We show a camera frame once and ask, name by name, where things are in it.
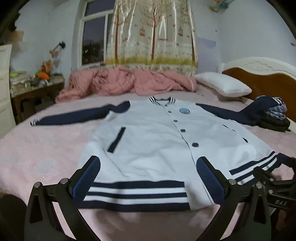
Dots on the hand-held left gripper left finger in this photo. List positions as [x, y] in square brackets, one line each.
[85, 178]

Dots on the wooden nightstand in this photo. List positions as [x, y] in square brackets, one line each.
[34, 97]

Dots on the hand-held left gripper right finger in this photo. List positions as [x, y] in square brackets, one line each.
[209, 180]

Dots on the black folded garment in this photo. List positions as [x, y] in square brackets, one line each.
[275, 122]

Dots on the tree print curtain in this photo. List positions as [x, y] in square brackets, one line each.
[152, 32]

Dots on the orange plush toy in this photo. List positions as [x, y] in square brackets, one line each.
[44, 74]

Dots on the white and navy varsity jacket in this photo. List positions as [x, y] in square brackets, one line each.
[152, 139]

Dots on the bed with pink sheet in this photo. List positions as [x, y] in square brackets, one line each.
[46, 157]

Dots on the white framed window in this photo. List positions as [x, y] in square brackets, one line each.
[93, 39]

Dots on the wall lamp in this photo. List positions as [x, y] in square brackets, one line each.
[57, 48]

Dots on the white and wooden headboard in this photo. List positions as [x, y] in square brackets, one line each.
[261, 74]

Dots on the white cabinet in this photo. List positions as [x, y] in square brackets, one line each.
[5, 92]

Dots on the white pillow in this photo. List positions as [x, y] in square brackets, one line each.
[222, 84]

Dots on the pink quilt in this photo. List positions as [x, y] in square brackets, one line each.
[129, 81]

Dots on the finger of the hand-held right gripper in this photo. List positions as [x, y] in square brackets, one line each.
[269, 177]
[288, 160]

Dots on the blue patterned folded cloth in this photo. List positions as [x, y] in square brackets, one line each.
[276, 112]

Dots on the hanging wall decoration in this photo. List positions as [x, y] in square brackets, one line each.
[219, 5]

